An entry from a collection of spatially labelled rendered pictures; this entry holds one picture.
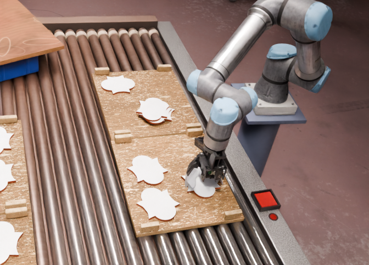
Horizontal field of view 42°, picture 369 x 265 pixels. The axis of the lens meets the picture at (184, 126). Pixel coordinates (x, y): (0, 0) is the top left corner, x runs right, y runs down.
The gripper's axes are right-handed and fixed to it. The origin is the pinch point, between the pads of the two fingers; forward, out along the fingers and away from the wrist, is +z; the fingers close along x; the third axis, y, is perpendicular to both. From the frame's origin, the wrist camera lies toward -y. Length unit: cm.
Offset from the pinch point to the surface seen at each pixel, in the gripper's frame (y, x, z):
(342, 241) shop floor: -22, 111, 95
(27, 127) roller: -37, -53, 4
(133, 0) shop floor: -312, 55, 104
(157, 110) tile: -35.7, -6.0, -1.0
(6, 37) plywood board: -78, -57, -7
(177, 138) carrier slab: -22.5, -1.6, 1.5
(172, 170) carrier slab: -7.0, -7.9, 1.0
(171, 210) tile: 10.2, -13.2, -0.5
